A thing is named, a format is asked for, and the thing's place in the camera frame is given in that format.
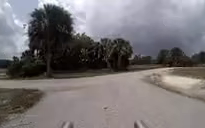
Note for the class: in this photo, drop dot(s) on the row of trees and bushes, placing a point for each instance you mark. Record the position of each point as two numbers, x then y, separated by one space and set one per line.
90 53

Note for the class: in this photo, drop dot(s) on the grass strip beyond crossroad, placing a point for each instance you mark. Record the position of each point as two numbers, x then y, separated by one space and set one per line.
73 74

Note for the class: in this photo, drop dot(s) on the grey paved road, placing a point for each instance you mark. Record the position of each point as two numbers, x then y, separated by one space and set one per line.
116 96

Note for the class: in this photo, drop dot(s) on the tall palm tree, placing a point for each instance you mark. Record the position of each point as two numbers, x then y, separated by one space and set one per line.
49 26

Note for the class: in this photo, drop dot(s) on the robot's own part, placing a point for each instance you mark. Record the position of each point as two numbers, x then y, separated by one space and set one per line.
139 124
67 125

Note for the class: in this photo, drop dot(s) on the distant row of trees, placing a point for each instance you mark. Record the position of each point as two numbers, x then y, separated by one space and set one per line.
176 56

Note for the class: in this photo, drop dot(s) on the sandy grass verge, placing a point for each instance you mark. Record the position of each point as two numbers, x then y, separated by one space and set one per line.
190 80

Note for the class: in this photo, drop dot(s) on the dry grass patch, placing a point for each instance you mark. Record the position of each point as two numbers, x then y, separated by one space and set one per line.
10 100

